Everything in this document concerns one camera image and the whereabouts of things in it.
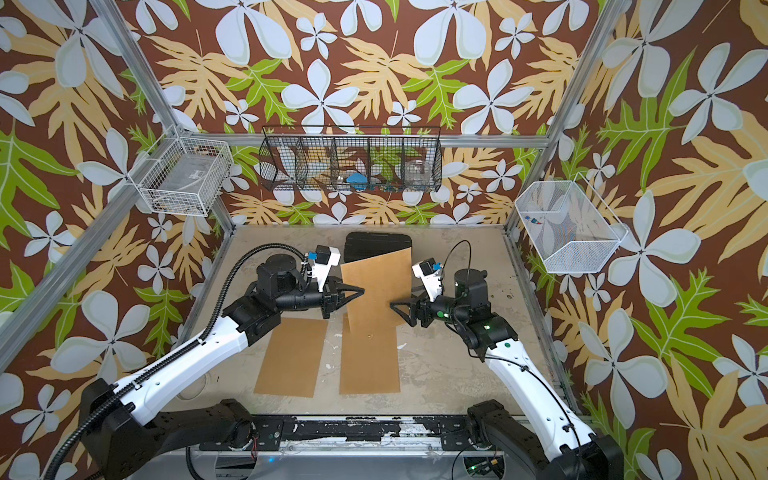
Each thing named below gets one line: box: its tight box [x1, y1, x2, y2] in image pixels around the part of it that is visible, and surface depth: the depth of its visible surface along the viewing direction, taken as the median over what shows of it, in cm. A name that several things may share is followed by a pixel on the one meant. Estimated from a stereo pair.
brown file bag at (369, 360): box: [339, 313, 400, 394], surface depth 88 cm
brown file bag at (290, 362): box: [253, 317, 328, 398], surface depth 86 cm
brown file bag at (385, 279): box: [340, 247, 413, 331], surface depth 69 cm
